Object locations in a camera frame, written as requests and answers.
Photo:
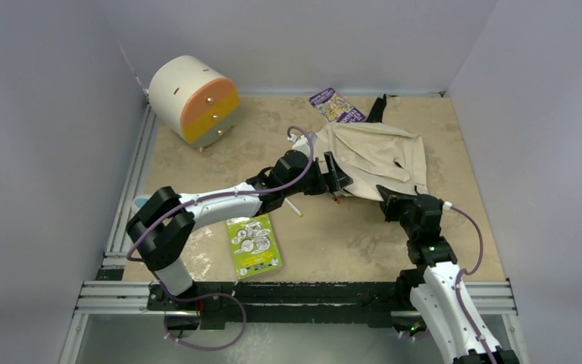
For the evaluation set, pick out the yellow marker pen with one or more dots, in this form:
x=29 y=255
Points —
x=293 y=207

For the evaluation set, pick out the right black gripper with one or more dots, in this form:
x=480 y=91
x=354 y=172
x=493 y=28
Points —
x=392 y=203

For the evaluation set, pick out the beige canvas backpack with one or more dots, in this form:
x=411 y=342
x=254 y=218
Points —
x=373 y=152

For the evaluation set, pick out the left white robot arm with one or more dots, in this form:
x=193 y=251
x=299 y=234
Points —
x=161 y=227

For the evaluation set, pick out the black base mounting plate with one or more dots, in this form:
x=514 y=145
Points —
x=375 y=304

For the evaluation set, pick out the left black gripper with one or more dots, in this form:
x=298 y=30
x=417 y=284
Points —
x=332 y=181

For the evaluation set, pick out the green activity book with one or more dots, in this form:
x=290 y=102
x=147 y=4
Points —
x=253 y=245

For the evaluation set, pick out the round white drawer cabinet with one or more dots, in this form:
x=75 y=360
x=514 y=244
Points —
x=194 y=100

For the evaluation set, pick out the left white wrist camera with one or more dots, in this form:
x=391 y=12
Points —
x=302 y=143

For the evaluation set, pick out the purple paperback book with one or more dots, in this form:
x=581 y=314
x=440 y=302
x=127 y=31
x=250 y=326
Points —
x=336 y=108

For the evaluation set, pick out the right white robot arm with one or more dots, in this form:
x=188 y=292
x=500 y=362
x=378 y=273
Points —
x=436 y=287

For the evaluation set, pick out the light blue packaged item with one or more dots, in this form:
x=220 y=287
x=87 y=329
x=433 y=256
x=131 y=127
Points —
x=138 y=203

